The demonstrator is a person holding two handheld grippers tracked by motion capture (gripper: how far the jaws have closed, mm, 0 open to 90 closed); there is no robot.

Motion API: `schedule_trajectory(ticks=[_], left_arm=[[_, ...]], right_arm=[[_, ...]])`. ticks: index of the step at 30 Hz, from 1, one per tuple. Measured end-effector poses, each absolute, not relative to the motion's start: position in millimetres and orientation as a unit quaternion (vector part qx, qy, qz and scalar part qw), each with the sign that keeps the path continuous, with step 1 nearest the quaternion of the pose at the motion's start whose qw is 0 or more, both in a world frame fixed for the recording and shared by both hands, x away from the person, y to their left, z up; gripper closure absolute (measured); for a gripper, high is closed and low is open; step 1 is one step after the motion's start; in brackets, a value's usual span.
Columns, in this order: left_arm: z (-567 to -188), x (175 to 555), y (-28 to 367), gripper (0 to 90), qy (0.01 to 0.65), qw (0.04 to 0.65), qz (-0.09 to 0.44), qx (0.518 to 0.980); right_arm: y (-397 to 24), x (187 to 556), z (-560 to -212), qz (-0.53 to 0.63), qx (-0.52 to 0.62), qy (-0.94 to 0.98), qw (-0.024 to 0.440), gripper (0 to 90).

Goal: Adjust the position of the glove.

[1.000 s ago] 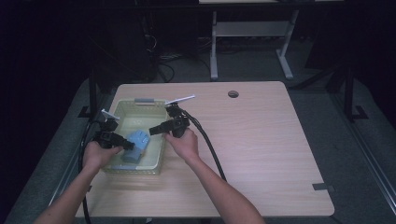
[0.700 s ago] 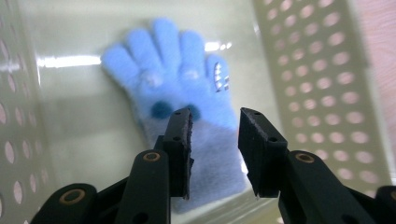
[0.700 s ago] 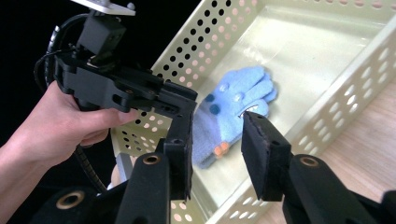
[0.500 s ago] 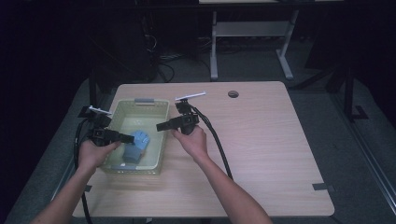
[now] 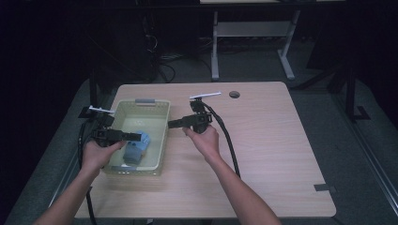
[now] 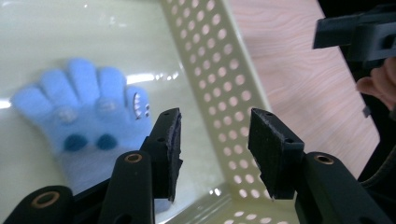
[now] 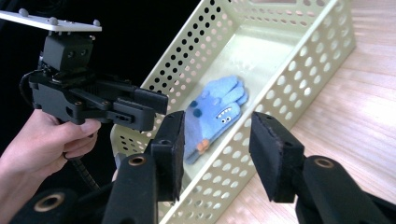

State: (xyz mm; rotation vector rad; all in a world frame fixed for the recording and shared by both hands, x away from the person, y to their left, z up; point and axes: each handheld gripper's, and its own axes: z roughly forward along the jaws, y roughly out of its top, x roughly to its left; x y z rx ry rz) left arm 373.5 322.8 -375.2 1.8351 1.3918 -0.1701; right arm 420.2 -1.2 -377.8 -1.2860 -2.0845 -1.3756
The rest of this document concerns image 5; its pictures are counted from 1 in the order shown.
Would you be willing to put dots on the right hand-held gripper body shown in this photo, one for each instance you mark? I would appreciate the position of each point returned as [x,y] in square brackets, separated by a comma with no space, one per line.
[200,120]

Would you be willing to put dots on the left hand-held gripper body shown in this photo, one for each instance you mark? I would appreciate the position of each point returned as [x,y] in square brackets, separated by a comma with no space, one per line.
[106,136]

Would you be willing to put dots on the pale yellow plastic basket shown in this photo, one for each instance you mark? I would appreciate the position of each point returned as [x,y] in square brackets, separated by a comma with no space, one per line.
[156,137]

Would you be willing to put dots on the person's left hand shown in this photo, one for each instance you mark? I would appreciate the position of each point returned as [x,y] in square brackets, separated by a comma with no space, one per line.
[95,156]

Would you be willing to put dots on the person's right hand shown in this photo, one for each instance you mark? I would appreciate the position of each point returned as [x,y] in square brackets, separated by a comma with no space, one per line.
[206,143]

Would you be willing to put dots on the black metal stand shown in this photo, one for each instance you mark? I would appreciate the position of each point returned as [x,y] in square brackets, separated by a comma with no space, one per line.
[351,93]
[93,90]

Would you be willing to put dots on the aluminium floor rail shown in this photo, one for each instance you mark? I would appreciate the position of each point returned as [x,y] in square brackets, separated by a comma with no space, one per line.
[369,162]
[59,184]

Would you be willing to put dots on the white metal frame table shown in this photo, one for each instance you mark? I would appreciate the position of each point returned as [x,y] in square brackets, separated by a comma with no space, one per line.
[250,28]

